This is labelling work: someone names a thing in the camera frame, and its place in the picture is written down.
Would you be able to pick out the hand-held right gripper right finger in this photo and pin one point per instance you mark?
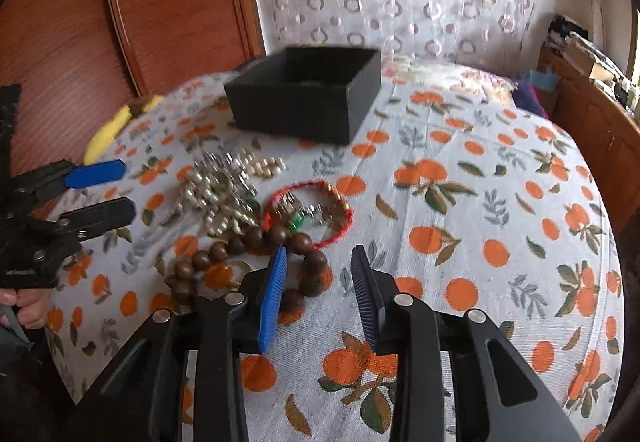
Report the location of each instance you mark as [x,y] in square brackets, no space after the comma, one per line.
[364,302]

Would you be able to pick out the purple blanket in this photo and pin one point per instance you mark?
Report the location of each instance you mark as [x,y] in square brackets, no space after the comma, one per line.
[525,96]

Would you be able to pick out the brown wooden wardrobe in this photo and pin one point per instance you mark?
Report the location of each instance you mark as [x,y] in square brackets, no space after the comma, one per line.
[165,6]

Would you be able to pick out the person's left hand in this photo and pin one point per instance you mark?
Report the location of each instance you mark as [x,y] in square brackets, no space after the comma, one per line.
[30,314]

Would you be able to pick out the yellow plush toy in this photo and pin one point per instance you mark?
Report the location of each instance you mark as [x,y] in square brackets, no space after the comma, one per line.
[105,136]

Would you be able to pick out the blue plastic bag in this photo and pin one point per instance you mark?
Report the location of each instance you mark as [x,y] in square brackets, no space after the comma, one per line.
[544,79]

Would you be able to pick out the black jewelry box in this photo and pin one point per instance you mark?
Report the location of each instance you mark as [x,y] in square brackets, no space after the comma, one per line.
[300,116]

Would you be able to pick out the pile of clutter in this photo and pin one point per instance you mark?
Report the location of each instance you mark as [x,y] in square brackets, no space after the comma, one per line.
[590,56]

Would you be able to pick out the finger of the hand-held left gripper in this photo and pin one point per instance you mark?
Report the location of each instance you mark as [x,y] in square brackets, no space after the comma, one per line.
[95,174]
[102,217]

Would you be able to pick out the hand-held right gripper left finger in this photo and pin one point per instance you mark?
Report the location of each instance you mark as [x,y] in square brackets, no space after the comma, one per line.
[272,302]

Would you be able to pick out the brown wooden cabinet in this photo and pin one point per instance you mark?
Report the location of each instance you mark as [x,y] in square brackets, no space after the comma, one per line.
[595,121]

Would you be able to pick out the floral quilt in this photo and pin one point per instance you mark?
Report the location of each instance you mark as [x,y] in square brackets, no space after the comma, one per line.
[450,71]

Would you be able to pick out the orange fruit print bedsheet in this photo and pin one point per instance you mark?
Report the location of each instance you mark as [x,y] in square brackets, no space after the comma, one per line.
[475,232]

